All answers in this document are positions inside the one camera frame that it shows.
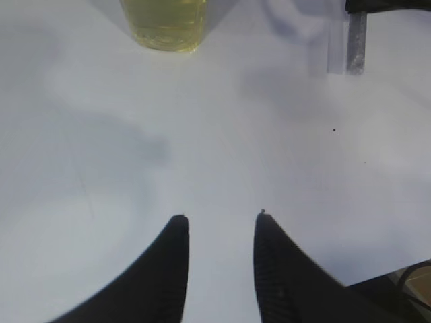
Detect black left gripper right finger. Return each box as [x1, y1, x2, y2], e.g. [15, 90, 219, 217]
[253, 212, 400, 322]

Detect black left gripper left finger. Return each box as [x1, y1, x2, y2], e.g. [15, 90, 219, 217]
[54, 215, 189, 323]

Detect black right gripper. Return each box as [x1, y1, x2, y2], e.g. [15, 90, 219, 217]
[345, 0, 430, 14]

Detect silver glitter pen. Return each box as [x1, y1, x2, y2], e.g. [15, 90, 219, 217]
[346, 12, 367, 75]

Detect yellow tea bottle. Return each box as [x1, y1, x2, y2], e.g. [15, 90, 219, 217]
[121, 0, 207, 52]

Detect black cables under table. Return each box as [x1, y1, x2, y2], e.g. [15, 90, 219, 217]
[397, 258, 431, 309]

